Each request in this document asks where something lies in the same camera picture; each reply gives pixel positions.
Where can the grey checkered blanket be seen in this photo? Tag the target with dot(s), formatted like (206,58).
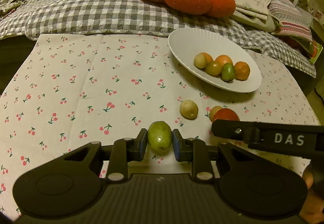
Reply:
(88,13)

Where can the cherry print tablecloth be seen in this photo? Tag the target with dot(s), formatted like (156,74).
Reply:
(76,87)

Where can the orange mandarin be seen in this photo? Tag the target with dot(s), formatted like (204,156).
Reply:
(224,59)
(209,57)
(242,70)

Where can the red tomato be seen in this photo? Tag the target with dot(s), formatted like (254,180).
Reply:
(226,114)

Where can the green tomato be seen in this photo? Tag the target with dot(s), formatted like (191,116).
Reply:
(159,138)
(227,72)

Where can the floral patterned cloth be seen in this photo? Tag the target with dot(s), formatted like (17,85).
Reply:
(10,6)

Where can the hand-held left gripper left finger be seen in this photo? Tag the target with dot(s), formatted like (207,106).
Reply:
(142,145)

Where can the person's right hand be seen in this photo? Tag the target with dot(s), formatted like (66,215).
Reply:
(308,179)

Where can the small reddish yellow plum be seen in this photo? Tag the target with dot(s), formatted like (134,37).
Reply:
(214,111)

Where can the yellow-green plum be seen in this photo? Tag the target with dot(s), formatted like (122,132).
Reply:
(213,68)

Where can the colourful book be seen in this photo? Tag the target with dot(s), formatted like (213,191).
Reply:
(315,50)

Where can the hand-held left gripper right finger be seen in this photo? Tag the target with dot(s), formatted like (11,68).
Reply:
(177,146)

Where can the pale green folded cloth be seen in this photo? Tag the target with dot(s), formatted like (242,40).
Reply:
(263,24)

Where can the white ribbed plate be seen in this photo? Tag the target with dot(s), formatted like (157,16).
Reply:
(182,44)

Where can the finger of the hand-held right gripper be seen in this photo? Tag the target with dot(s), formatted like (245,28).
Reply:
(227,128)

